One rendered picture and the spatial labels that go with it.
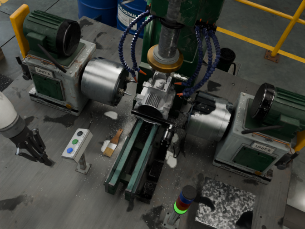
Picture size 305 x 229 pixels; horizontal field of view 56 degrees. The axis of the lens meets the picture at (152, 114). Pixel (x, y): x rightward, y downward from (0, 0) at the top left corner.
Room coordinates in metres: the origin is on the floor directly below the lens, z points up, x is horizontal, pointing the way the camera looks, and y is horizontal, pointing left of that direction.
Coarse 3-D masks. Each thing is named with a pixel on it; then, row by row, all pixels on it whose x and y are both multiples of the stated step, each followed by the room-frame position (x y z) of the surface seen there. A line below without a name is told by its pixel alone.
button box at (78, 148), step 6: (84, 132) 0.71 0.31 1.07; (90, 132) 0.72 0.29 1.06; (72, 138) 0.67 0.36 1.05; (78, 138) 0.67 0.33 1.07; (84, 138) 0.67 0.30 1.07; (90, 138) 0.70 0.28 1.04; (72, 144) 0.63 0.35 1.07; (78, 144) 0.63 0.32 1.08; (84, 144) 0.65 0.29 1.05; (66, 150) 0.60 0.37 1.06; (78, 150) 0.61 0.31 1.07; (66, 156) 0.57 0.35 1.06; (72, 156) 0.57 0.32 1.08; (78, 156) 0.59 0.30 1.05; (72, 162) 0.56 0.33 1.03
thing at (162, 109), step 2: (150, 78) 1.14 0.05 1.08; (148, 80) 1.12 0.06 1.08; (150, 80) 1.12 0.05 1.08; (172, 84) 1.12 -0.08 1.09; (170, 86) 1.10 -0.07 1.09; (172, 86) 1.11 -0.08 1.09; (174, 86) 1.12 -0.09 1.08; (170, 88) 1.10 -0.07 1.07; (172, 88) 1.10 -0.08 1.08; (138, 100) 0.97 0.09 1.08; (140, 100) 0.96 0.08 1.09; (142, 100) 0.96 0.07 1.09; (138, 102) 0.95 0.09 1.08; (140, 102) 0.95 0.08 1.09; (142, 102) 0.95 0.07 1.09; (138, 104) 0.95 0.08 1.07; (140, 104) 0.94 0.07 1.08; (142, 104) 0.94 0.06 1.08; (160, 108) 0.94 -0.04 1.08; (162, 108) 0.93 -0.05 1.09; (160, 110) 0.93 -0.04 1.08; (162, 110) 0.92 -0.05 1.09; (164, 110) 0.93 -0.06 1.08; (162, 112) 0.92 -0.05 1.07; (138, 116) 0.95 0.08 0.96; (138, 118) 0.94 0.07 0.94; (158, 124) 0.92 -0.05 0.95; (160, 124) 0.92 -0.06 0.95
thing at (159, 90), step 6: (156, 72) 1.13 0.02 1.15; (156, 78) 1.12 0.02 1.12; (162, 78) 1.13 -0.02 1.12; (168, 78) 1.11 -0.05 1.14; (150, 84) 1.04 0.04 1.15; (156, 84) 1.07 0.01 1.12; (162, 84) 1.07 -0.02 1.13; (168, 84) 1.06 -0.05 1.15; (150, 90) 1.02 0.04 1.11; (156, 90) 1.01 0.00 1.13; (162, 90) 1.01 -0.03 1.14; (162, 96) 1.01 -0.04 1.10
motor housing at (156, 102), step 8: (144, 88) 1.07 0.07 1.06; (144, 96) 1.01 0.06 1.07; (152, 96) 1.00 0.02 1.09; (160, 96) 1.00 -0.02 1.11; (168, 96) 1.05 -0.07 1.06; (136, 104) 0.96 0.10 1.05; (144, 104) 0.94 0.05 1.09; (152, 104) 0.95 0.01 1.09; (160, 104) 0.97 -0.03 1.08; (152, 112) 1.01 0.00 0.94; (160, 112) 1.01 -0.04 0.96; (168, 112) 0.97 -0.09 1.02; (144, 120) 0.94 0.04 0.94
